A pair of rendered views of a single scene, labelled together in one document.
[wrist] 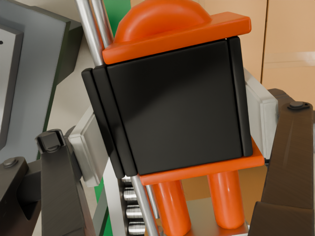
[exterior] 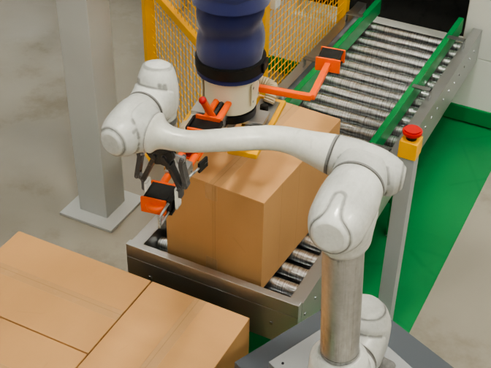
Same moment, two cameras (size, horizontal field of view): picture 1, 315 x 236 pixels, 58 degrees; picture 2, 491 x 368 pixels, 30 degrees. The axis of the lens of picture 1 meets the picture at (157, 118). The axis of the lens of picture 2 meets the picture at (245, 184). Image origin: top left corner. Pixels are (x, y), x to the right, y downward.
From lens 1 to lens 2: 2.39 m
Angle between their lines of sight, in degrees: 35
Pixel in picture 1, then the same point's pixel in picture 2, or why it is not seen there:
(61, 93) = not seen: outside the picture
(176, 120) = (161, 190)
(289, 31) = (89, 325)
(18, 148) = not seen: hidden behind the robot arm
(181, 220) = not seen: hidden behind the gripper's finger
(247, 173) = (184, 241)
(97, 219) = (388, 283)
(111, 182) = (307, 284)
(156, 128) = (165, 190)
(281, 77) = (114, 300)
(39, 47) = (264, 358)
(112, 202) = (318, 269)
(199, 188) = (223, 240)
